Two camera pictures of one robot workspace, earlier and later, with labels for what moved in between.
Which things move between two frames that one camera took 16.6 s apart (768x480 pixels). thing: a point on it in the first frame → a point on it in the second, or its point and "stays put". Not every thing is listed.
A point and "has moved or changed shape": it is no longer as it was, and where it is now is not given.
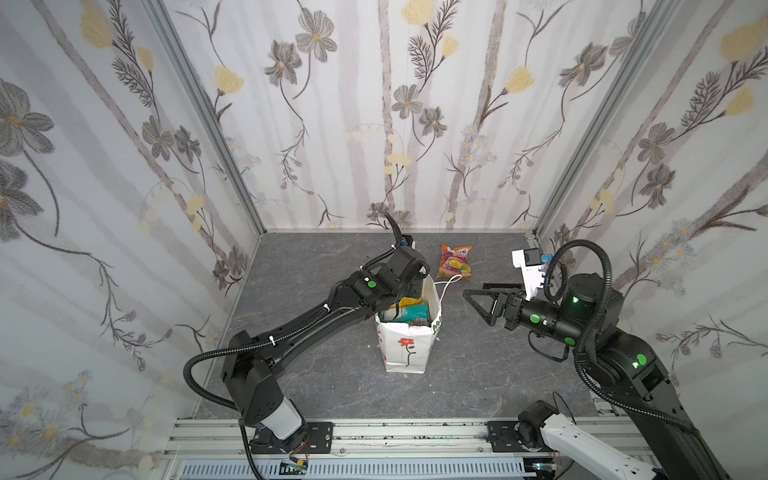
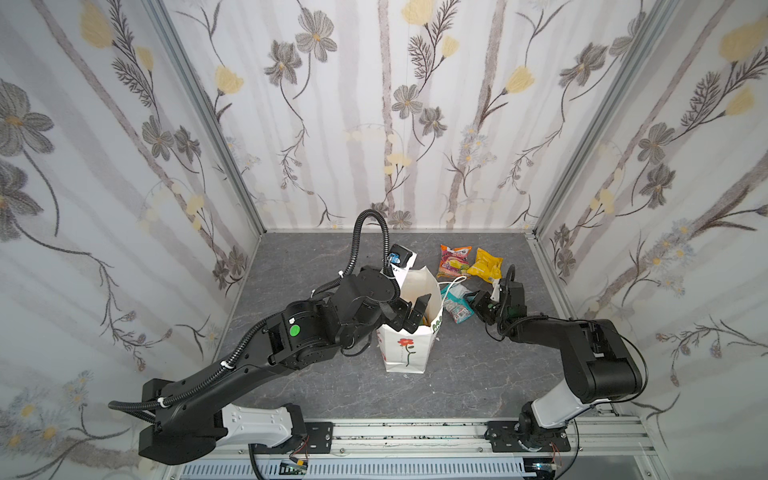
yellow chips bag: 407,301 has moved or changed shape
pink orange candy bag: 454,261 stays put
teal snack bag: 413,314 has moved or changed shape
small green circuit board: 299,468 stays put
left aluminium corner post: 189,77 stays put
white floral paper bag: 406,345 stays put
